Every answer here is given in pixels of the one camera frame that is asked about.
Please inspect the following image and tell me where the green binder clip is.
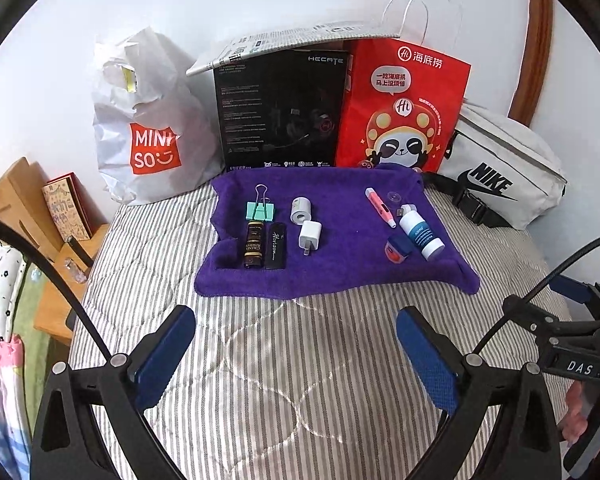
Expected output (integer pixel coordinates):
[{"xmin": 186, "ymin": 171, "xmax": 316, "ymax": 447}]
[{"xmin": 245, "ymin": 183, "xmax": 275, "ymax": 222}]

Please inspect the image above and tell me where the black bag strap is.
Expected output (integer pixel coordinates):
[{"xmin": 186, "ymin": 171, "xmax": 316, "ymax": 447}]
[{"xmin": 421, "ymin": 171, "xmax": 512, "ymax": 229}]

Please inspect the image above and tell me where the purple towel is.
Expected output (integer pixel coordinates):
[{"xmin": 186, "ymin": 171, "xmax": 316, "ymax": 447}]
[{"xmin": 195, "ymin": 165, "xmax": 480, "ymax": 300}]

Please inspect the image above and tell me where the white Nike bag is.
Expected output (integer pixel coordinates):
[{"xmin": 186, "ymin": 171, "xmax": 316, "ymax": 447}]
[{"xmin": 438, "ymin": 102, "xmax": 567, "ymax": 230}]

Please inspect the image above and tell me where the black gold tube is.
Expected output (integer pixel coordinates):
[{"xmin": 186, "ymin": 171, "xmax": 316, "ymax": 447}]
[{"xmin": 242, "ymin": 220, "xmax": 265, "ymax": 269}]

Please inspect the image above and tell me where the red panda paper bag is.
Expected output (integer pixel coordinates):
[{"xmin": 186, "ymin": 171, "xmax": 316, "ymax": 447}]
[{"xmin": 334, "ymin": 0, "xmax": 473, "ymax": 175}]

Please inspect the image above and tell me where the black headset box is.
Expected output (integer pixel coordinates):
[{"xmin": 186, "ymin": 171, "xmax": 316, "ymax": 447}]
[{"xmin": 213, "ymin": 49, "xmax": 349, "ymax": 170}]

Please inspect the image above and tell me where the wooden stand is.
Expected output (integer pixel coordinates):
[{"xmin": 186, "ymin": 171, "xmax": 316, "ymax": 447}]
[{"xmin": 0, "ymin": 157, "xmax": 64, "ymax": 261}]

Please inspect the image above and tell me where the pink pen device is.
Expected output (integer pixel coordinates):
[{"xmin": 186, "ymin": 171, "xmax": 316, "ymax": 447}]
[{"xmin": 365, "ymin": 188, "xmax": 396, "ymax": 229}]

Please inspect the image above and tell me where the patterned notebook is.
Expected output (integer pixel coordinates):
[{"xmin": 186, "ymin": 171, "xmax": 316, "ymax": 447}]
[{"xmin": 42, "ymin": 172, "xmax": 93, "ymax": 240}]

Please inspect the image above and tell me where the white charger plug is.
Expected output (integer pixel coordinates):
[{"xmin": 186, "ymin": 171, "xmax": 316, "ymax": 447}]
[{"xmin": 298, "ymin": 220, "xmax": 322, "ymax": 256}]

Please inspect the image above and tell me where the person right hand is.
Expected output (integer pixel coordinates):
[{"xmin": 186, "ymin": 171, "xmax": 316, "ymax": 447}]
[{"xmin": 559, "ymin": 382, "xmax": 588, "ymax": 444}]

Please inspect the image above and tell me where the black lighter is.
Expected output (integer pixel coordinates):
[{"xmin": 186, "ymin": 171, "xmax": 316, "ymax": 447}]
[{"xmin": 264, "ymin": 222, "xmax": 287, "ymax": 270}]

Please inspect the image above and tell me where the white Miniso bag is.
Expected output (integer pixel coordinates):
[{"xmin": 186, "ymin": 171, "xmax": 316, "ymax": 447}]
[{"xmin": 92, "ymin": 27, "xmax": 223, "ymax": 206}]

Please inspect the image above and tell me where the white blue balm bottle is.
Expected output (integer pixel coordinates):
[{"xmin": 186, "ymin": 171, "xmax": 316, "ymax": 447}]
[{"xmin": 399, "ymin": 209, "xmax": 445, "ymax": 261}]

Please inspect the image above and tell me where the grey white adapter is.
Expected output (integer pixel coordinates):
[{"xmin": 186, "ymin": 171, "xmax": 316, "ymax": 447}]
[{"xmin": 290, "ymin": 196, "xmax": 312, "ymax": 226}]

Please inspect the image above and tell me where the black cable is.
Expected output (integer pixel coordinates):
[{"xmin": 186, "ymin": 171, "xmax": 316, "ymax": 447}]
[{"xmin": 0, "ymin": 211, "xmax": 114, "ymax": 361}]

